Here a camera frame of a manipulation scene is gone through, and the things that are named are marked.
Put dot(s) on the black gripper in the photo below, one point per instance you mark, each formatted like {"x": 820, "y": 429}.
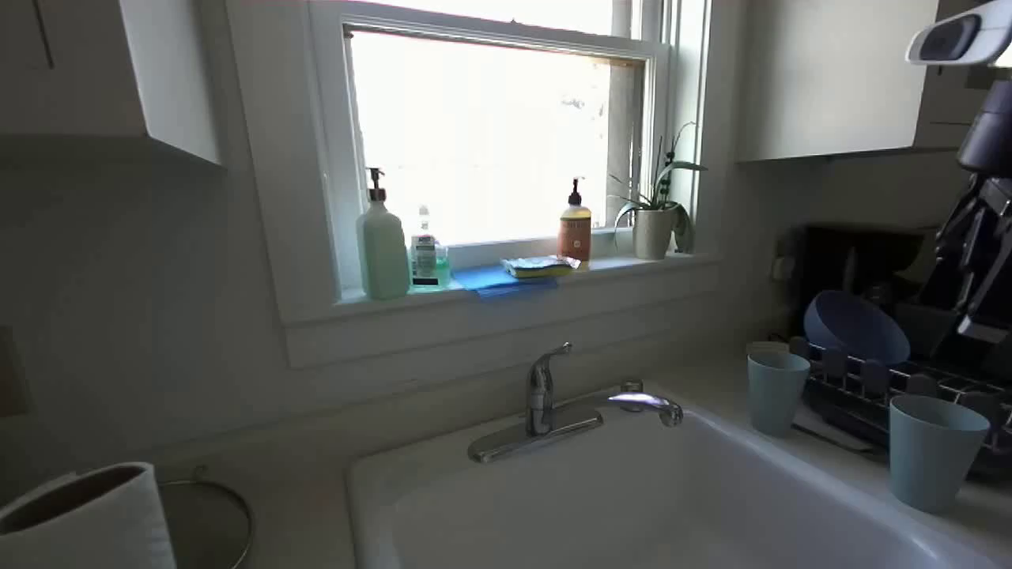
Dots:
{"x": 989, "y": 128}

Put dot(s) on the light green plastic cup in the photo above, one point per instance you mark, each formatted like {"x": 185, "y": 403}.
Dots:
{"x": 777, "y": 390}
{"x": 933, "y": 455}

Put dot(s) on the black kitchen appliance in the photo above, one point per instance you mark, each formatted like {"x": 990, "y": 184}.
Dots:
{"x": 844, "y": 257}

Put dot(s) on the blue plastic bowl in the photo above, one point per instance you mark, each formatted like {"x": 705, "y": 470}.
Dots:
{"x": 855, "y": 327}

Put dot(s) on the dark dish drying rack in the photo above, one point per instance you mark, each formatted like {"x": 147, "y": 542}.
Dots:
{"x": 874, "y": 394}

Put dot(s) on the white upper cabinet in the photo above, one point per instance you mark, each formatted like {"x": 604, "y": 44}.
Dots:
{"x": 159, "y": 66}
{"x": 832, "y": 73}

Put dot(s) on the potted plant white pot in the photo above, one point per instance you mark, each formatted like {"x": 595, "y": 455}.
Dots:
{"x": 653, "y": 230}

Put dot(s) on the orange soap pump bottle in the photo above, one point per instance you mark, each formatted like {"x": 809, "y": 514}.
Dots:
{"x": 575, "y": 237}

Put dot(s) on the white kitchen sink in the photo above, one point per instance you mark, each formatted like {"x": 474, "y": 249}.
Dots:
{"x": 635, "y": 495}

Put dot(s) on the yellow sponge dish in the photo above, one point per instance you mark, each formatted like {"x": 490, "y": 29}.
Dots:
{"x": 540, "y": 266}

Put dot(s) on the chrome sink faucet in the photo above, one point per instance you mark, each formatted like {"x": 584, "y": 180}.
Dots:
{"x": 542, "y": 407}

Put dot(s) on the blue cloth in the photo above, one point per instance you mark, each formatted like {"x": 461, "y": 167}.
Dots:
{"x": 489, "y": 279}

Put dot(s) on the small clear bottle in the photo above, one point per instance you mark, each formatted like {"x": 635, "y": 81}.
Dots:
{"x": 425, "y": 262}

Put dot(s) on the pale green pump bottle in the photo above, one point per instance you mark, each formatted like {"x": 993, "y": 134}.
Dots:
{"x": 385, "y": 253}

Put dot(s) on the round metal strainer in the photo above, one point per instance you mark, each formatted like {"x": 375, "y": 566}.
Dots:
{"x": 211, "y": 525}

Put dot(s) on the white paper towel roll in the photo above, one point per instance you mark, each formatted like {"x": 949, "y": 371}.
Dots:
{"x": 96, "y": 522}

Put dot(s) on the white window frame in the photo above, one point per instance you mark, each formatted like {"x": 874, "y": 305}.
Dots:
{"x": 329, "y": 159}

